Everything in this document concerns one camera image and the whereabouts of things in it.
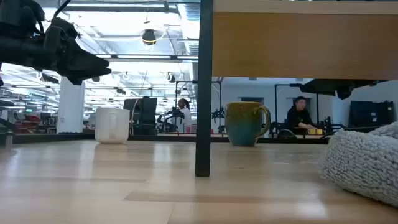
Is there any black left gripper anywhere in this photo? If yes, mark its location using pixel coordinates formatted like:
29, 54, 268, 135
42, 17, 112, 86

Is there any small grey metal post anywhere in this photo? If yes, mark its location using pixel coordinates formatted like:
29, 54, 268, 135
4, 130, 14, 149

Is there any dark wall screen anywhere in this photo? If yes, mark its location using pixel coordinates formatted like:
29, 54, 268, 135
348, 100, 395, 128

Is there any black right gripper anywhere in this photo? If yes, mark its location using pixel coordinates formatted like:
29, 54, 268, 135
299, 78, 389, 100

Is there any black metal frame stand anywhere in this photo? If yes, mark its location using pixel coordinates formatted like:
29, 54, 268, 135
274, 83, 320, 125
174, 80, 223, 134

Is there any person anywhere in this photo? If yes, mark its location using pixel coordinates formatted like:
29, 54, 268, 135
285, 96, 318, 131
177, 98, 193, 134

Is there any black ceiling dome device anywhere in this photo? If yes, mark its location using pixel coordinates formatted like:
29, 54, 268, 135
141, 29, 157, 46

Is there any black shelf leg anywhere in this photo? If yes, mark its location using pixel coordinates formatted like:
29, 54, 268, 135
195, 0, 215, 178

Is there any black aluminium table frame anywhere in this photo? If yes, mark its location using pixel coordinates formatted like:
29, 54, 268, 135
12, 133, 330, 145

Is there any dark background monitor on stand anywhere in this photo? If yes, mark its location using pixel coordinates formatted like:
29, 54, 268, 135
123, 96, 159, 136

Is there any grey terry cloth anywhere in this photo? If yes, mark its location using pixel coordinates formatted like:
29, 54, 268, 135
319, 121, 398, 208

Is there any white ceramic mug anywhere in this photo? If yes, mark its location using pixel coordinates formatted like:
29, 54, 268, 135
95, 107, 131, 145

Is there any long ceiling light fixture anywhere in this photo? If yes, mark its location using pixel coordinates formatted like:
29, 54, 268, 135
95, 54, 199, 63

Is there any green and yellow glazed mug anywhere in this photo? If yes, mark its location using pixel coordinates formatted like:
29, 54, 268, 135
224, 101, 271, 147

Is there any white pillar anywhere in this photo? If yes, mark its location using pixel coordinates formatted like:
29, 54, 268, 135
57, 76, 86, 134

